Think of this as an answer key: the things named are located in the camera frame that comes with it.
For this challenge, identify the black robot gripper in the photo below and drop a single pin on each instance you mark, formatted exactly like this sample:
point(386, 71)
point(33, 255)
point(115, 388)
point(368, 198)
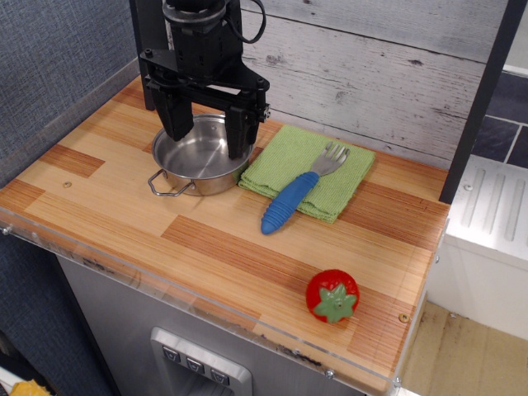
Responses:
point(205, 66)

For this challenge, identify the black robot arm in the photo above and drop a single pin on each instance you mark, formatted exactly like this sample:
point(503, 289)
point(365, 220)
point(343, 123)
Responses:
point(194, 10)

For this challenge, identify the small steel pan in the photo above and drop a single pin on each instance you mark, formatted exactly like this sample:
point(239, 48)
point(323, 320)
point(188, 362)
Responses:
point(199, 164)

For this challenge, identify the steel toy fridge cabinet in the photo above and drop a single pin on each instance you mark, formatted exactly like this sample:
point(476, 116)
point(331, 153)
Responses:
point(122, 313)

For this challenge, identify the silver dispenser button panel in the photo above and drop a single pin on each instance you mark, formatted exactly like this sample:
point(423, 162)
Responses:
point(189, 369)

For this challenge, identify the white toy sink counter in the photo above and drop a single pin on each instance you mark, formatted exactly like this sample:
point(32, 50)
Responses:
point(480, 270)

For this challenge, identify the yellow object at corner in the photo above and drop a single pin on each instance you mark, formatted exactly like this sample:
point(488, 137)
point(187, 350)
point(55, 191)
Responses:
point(29, 388)

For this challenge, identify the blue handled metal fork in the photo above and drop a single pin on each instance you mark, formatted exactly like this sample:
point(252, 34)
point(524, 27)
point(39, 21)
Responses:
point(287, 201)

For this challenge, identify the black right frame post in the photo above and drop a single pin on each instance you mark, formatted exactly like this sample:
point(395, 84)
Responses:
point(498, 56)

